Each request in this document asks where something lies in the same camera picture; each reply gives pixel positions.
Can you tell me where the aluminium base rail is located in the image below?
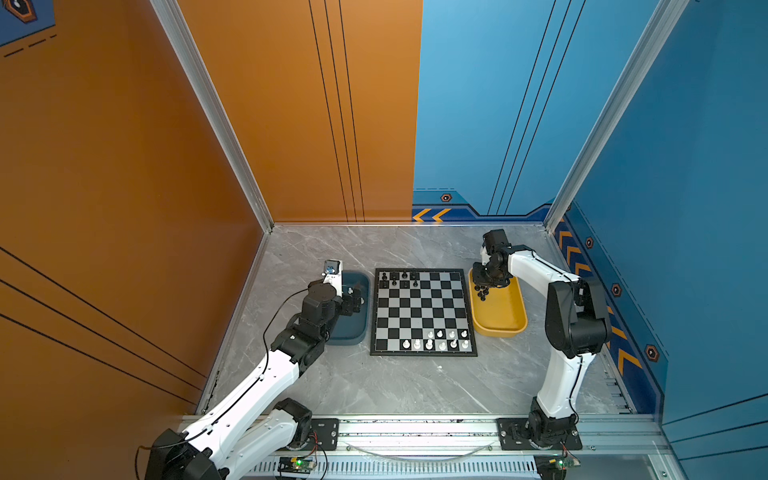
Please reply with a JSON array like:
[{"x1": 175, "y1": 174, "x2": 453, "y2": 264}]
[{"x1": 316, "y1": 414, "x2": 672, "y2": 457}]

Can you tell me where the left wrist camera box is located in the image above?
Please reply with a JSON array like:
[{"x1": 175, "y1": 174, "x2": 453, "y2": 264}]
[{"x1": 323, "y1": 259, "x2": 343, "y2": 296}]

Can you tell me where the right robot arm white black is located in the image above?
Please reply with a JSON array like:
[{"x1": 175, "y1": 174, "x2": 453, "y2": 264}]
[{"x1": 472, "y1": 229, "x2": 611, "y2": 449}]

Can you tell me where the green circuit board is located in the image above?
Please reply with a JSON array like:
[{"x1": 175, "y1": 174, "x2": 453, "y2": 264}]
[
  {"x1": 549, "y1": 457, "x2": 574, "y2": 471},
  {"x1": 277, "y1": 457, "x2": 318, "y2": 477}
]

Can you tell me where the left green circuit board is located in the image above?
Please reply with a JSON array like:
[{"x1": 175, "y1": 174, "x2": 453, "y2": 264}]
[{"x1": 277, "y1": 457, "x2": 318, "y2": 477}]

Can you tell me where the yellow plastic tray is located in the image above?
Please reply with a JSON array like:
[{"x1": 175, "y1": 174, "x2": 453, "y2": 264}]
[{"x1": 469, "y1": 271, "x2": 528, "y2": 338}]

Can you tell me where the black and white chessboard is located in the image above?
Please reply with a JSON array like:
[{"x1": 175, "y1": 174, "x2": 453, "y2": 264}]
[{"x1": 370, "y1": 268, "x2": 478, "y2": 358}]

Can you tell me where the right green circuit board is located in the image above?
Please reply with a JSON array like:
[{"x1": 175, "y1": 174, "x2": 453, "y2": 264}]
[{"x1": 549, "y1": 457, "x2": 574, "y2": 471}]

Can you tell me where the teal plastic tray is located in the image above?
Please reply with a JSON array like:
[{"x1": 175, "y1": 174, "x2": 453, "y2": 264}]
[{"x1": 328, "y1": 270, "x2": 371, "y2": 346}]

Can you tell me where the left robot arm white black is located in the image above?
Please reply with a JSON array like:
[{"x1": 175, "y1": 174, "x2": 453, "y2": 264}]
[{"x1": 143, "y1": 281, "x2": 365, "y2": 479}]

